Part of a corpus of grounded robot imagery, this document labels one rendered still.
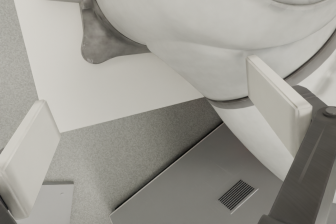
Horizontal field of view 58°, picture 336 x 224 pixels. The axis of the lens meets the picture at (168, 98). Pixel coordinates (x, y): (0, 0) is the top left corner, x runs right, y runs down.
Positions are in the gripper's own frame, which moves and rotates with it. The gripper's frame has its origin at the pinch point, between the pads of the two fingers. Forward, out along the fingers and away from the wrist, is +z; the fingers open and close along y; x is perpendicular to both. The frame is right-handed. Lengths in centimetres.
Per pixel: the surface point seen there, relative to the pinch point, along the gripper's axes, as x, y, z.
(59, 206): -76, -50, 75
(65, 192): -71, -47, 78
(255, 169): -65, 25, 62
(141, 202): -81, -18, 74
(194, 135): -74, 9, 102
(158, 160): -78, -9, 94
